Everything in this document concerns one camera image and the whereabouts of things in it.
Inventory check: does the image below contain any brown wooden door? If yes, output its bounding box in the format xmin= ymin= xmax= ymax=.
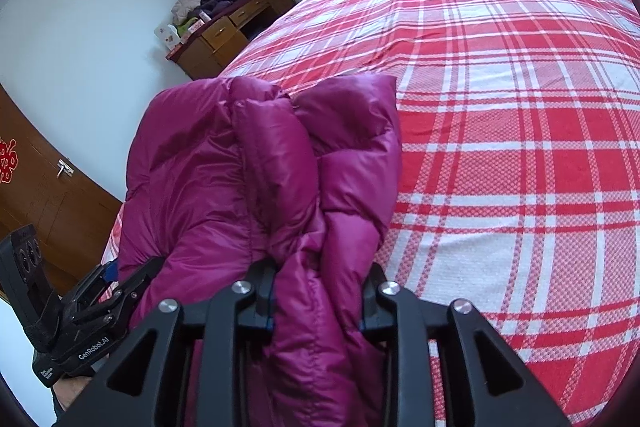
xmin=1 ymin=91 xmax=122 ymax=294

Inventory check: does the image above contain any brown wooden desk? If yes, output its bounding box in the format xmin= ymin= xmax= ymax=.
xmin=166 ymin=0 xmax=296 ymax=80

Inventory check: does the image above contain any person left hand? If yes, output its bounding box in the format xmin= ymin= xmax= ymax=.
xmin=52 ymin=376 xmax=92 ymax=412

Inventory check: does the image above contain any magenta puffer jacket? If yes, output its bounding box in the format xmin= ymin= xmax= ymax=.
xmin=117 ymin=74 xmax=401 ymax=426

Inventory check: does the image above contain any red plaid bed sheet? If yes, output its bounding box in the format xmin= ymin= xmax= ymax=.
xmin=102 ymin=0 xmax=640 ymax=425

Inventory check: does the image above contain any clutter pile on desk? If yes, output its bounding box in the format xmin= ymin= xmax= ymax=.
xmin=154 ymin=0 xmax=239 ymax=50

